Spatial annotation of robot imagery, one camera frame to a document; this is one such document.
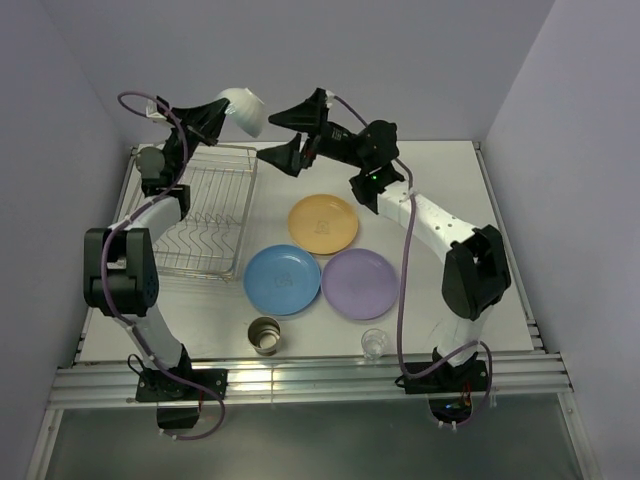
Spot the aluminium mounting rail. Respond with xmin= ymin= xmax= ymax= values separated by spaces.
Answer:
xmin=47 ymin=350 xmax=573 ymax=410

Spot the steel cup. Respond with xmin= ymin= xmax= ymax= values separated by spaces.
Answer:
xmin=247 ymin=316 xmax=281 ymax=356

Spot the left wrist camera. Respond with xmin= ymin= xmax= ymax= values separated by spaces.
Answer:
xmin=145 ymin=97 xmax=171 ymax=124

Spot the blue plate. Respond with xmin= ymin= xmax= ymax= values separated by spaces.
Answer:
xmin=243 ymin=244 xmax=321 ymax=316

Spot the metal wire dish rack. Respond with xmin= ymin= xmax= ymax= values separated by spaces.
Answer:
xmin=139 ymin=143 xmax=261 ymax=284

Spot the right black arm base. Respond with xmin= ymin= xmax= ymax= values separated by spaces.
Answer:
xmin=395 ymin=353 xmax=493 ymax=425

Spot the orange plate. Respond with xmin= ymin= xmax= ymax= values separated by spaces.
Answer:
xmin=287 ymin=194 xmax=359 ymax=255

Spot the white ceramic bowl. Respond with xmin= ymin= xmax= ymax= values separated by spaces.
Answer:
xmin=215 ymin=88 xmax=267 ymax=138

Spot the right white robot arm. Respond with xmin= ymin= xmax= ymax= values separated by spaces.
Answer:
xmin=258 ymin=88 xmax=511 ymax=390

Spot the clear glass cup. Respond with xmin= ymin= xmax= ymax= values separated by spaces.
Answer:
xmin=361 ymin=328 xmax=391 ymax=361

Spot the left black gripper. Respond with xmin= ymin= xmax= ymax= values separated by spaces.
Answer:
xmin=162 ymin=98 xmax=230 ymax=184

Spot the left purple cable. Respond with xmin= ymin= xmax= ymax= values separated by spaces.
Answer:
xmin=99 ymin=90 xmax=229 ymax=441

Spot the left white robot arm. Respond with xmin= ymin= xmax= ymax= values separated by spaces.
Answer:
xmin=83 ymin=97 xmax=230 ymax=399

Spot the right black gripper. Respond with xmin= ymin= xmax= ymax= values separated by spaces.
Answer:
xmin=256 ymin=88 xmax=369 ymax=178

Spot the purple plate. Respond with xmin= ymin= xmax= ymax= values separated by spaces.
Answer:
xmin=321 ymin=248 xmax=399 ymax=321

